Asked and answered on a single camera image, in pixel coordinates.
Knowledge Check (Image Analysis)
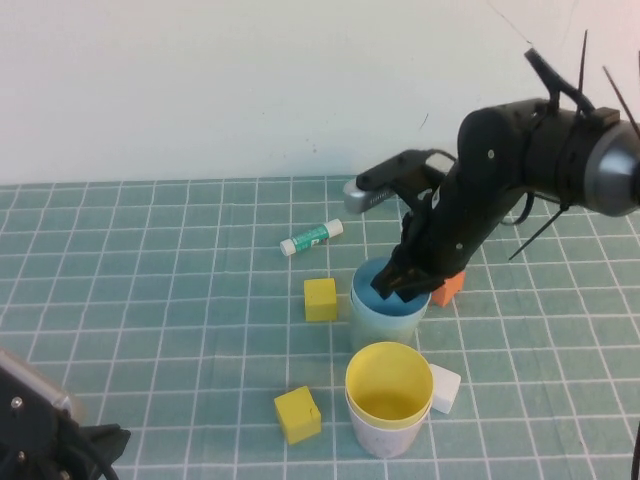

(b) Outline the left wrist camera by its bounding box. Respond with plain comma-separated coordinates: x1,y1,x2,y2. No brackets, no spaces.
0,349,86,421

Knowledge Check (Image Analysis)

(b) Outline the yellow plastic cup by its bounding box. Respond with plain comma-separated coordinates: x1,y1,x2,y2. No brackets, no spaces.
344,341,434,422

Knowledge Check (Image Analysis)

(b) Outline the white foam cube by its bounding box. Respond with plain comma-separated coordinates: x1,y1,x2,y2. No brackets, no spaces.
429,363,462,415

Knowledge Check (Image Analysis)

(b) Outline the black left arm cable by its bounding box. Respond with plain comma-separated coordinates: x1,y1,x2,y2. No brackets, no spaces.
74,429,121,480

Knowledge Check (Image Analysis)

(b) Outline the orange foam cube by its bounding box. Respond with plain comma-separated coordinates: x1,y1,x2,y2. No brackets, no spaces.
429,271,467,308

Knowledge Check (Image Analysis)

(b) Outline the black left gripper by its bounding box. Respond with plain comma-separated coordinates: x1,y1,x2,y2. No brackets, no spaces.
0,369,132,480

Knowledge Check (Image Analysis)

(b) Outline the light blue plastic cup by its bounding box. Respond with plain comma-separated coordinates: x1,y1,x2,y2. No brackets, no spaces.
349,256,432,344

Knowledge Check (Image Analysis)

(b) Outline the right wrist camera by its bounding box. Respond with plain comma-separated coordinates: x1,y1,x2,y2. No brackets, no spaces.
342,148,456,215

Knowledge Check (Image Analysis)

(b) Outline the green and white glue stick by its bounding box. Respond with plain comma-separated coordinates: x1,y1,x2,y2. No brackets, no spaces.
279,218,344,258

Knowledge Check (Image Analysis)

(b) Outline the green plastic cup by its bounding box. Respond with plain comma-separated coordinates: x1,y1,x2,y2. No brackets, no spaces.
349,309,421,354

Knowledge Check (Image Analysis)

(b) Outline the pink plastic cup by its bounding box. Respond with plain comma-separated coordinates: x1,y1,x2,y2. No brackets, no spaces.
347,394,432,459

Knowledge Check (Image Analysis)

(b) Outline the yellow foam cube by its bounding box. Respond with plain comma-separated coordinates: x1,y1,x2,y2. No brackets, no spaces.
273,384,323,446
304,277,339,324

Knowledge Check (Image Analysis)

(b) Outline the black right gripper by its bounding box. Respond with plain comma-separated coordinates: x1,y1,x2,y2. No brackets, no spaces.
370,192,501,304

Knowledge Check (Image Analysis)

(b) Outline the green grid table mat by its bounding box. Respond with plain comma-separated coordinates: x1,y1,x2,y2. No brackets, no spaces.
0,167,640,480

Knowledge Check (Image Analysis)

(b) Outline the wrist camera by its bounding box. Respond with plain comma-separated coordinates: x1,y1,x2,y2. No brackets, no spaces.
0,349,86,421
342,148,456,215

